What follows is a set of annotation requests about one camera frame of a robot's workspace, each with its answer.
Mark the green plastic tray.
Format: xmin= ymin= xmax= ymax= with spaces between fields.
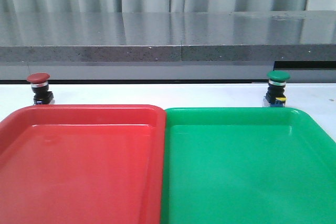
xmin=161 ymin=108 xmax=335 ymax=223

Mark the green mushroom push button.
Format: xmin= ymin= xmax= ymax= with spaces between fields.
xmin=263 ymin=70 xmax=290 ymax=108

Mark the grey stone countertop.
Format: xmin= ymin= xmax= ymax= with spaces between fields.
xmin=1 ymin=11 xmax=335 ymax=82

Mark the red plastic tray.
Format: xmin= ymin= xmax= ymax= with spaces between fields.
xmin=1 ymin=105 xmax=166 ymax=223

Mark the red mushroom push button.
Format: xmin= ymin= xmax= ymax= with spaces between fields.
xmin=26 ymin=72 xmax=55 ymax=105

